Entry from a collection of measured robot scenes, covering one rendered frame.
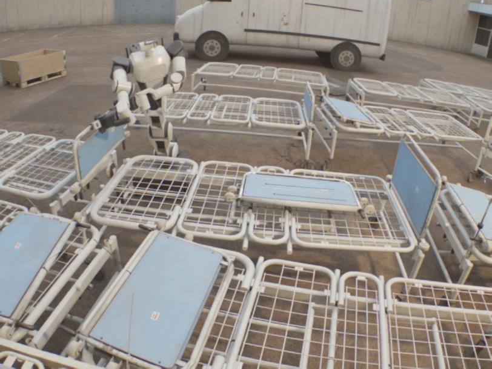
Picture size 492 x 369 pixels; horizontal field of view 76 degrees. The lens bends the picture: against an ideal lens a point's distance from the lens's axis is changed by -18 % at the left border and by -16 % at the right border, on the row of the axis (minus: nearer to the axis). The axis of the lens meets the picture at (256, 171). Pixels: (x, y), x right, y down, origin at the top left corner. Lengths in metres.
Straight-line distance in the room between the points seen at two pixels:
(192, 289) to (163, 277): 0.14
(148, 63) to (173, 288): 1.53
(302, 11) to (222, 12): 1.94
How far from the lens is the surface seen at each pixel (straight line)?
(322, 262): 2.68
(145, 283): 1.62
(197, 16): 9.16
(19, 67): 7.77
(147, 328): 1.47
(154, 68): 2.56
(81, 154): 2.18
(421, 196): 2.27
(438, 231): 3.43
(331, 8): 9.43
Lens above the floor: 1.71
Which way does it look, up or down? 27 degrees down
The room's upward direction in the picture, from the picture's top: 5 degrees clockwise
